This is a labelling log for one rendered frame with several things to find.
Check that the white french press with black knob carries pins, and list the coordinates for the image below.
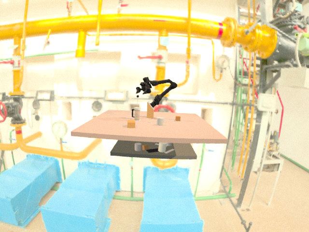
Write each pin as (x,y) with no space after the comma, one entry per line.
(136,114)

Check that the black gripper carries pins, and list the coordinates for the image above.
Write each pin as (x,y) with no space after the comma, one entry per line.
(145,90)

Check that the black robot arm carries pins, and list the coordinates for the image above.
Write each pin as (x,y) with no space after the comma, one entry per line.
(154,83)

